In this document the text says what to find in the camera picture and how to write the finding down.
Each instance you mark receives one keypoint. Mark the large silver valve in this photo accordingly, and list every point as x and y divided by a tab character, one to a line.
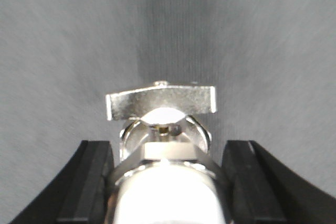
165	174

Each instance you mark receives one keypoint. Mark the dark grey conveyor belt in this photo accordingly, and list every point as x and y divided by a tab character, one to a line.
272	61

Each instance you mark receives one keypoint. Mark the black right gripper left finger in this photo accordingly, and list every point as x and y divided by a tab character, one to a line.
76	194

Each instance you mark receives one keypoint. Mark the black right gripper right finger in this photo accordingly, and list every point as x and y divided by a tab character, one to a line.
264	190

